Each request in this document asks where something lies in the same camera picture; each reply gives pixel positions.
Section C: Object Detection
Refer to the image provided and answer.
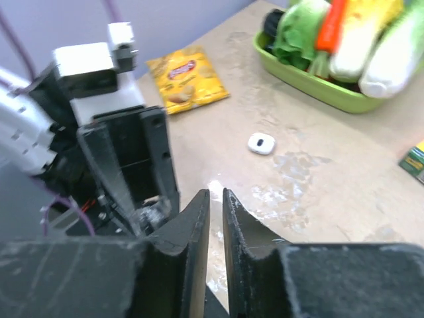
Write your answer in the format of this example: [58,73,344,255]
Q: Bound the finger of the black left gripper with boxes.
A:
[140,106,180,215]
[77,124,144,237]

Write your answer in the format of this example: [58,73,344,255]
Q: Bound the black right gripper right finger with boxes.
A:
[223,189,423,318]

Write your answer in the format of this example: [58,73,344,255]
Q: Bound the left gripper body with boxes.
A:
[85,106,160,235]

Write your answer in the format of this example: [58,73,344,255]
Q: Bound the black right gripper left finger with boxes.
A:
[1,189,210,317]

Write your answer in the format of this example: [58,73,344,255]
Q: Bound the white earbud charging case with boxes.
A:
[247,132,276,156]

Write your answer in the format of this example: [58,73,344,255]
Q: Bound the black earbud charging case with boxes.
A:
[137,195,172,235]

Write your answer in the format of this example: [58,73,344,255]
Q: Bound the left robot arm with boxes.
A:
[1,64,180,237]

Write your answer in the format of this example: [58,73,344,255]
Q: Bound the yellow chips bag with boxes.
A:
[146,45,230,115]

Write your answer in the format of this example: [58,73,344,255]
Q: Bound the black toy vegetable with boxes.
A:
[262,9,285,38]

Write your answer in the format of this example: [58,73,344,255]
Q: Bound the green white bok choy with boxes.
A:
[272,0,331,71]

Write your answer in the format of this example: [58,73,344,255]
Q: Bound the orange juice box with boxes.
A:
[398,140,424,184]

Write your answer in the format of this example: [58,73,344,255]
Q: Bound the orange carrot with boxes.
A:
[306,0,348,77]

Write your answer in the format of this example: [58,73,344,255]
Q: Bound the green plastic tray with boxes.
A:
[253,31,384,114]

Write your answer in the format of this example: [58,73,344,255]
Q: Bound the yellow leaf cabbage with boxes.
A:
[329,0,404,83]

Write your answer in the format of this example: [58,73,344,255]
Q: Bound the napa cabbage right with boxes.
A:
[358,1,423,99]

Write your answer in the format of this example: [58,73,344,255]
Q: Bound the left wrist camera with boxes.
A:
[52,22,144,126]

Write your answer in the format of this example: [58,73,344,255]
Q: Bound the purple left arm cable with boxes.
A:
[0,0,123,237]

